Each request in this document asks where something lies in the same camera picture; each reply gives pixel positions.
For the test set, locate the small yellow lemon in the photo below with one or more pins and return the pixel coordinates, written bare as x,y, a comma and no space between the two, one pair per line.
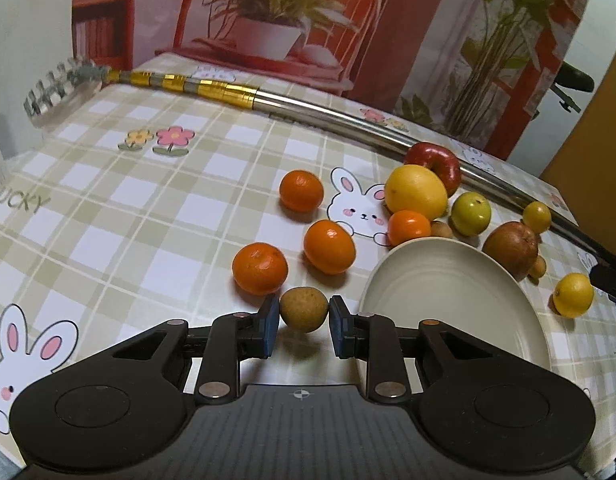
573,295

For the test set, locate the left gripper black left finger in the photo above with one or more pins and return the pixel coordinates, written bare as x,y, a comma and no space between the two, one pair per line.
231,339

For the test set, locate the small brown longan behind apple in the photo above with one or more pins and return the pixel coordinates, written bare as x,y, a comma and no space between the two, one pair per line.
538,269

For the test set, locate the telescopic metal pole with rake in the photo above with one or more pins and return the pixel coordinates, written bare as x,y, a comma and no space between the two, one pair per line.
62,85

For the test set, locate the black exercise bike seat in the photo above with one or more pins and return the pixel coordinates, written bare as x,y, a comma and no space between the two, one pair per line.
569,77

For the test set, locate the checked bunny tablecloth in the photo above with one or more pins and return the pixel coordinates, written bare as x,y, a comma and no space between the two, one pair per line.
132,210

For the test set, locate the large yellow lemon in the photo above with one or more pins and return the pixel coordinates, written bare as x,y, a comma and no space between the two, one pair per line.
416,188

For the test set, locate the beige round plate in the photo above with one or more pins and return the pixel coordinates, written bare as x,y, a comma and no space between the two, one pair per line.
455,283

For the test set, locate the printed room backdrop poster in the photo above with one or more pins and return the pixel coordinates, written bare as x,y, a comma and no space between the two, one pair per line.
475,70

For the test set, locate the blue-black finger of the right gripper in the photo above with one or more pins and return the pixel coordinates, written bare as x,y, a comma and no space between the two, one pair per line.
603,276

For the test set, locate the small yellow-orange kumquat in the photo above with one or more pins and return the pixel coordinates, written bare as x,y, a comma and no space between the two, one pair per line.
537,216

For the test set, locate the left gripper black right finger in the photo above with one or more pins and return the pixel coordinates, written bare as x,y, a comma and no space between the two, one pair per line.
377,341

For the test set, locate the small brown longan by plate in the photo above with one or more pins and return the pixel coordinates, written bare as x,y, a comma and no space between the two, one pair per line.
440,229

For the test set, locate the small orange tangerine by lemon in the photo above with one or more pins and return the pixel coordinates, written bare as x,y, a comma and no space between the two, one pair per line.
405,225

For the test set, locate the green round fruit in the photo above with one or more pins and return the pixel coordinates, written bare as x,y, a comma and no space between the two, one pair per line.
471,214

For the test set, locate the red apple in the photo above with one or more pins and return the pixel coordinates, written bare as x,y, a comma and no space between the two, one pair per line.
439,161

